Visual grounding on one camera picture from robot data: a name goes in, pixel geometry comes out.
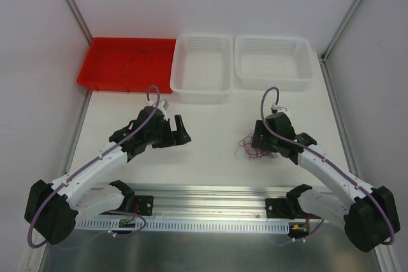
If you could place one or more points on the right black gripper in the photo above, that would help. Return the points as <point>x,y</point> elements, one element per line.
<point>266,140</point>

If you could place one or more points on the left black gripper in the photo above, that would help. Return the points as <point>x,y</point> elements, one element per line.
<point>170,136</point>

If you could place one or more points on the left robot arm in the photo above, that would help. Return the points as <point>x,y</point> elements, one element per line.
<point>54,209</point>

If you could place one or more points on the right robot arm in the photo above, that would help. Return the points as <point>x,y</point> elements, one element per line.
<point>368,215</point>

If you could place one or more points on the white right mesh basket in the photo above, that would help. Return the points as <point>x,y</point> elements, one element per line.
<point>273,61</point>

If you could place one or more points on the white mesh basket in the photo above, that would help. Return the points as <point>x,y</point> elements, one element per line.
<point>273,61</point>
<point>202,68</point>

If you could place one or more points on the white middle mesh basket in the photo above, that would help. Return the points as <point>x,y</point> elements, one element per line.
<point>202,68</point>

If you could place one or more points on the red plastic tray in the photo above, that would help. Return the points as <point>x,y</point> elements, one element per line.
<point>127,64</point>

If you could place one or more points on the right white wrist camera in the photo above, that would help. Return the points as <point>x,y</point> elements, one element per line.
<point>275,108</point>

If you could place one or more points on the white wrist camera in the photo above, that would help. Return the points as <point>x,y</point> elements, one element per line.
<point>162,107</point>
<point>275,108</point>

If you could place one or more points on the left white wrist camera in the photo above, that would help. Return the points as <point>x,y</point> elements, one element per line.
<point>162,107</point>

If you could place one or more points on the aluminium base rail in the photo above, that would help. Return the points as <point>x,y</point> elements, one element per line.
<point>215,203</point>

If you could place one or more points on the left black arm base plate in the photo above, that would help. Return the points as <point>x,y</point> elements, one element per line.
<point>142,205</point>

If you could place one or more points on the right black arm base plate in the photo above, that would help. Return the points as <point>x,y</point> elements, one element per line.
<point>277,208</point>

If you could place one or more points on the white slotted cable duct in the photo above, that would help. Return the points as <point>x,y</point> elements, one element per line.
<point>196,226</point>

